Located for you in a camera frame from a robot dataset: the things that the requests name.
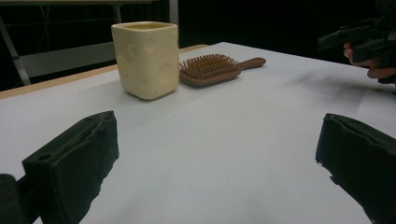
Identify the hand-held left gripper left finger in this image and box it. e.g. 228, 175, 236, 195
21, 110, 120, 224

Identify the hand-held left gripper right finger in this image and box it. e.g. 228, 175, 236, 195
315, 113, 396, 224

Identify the cream dimpled ceramic cup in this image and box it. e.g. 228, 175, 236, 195
110, 21, 180, 101

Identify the brown wooden hairbrush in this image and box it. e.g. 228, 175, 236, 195
178, 53, 267, 88

